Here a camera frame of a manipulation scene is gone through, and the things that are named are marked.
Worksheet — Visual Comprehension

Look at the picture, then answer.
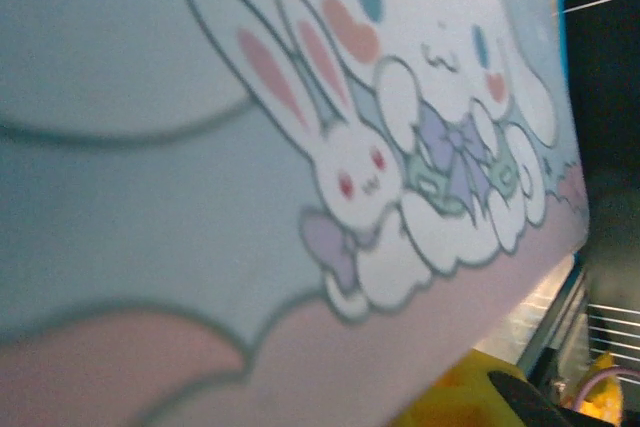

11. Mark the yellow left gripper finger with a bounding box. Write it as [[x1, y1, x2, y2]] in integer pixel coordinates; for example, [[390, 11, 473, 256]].
[[393, 349, 582, 427]]

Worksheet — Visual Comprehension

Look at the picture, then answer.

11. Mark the pastel cartoon tin box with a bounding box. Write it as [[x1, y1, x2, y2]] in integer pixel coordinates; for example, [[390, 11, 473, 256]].
[[0, 0, 592, 427]]

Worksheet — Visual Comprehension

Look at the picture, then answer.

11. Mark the yellow snack bag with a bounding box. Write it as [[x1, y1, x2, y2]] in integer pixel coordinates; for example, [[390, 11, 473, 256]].
[[582, 349, 624, 401]]

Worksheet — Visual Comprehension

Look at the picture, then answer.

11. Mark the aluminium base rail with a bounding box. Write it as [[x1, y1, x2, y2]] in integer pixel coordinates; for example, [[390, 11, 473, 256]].
[[469, 255, 592, 389]]

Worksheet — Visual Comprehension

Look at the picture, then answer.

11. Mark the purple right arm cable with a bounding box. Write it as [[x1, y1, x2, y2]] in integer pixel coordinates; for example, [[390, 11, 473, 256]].
[[568, 364, 640, 412]]

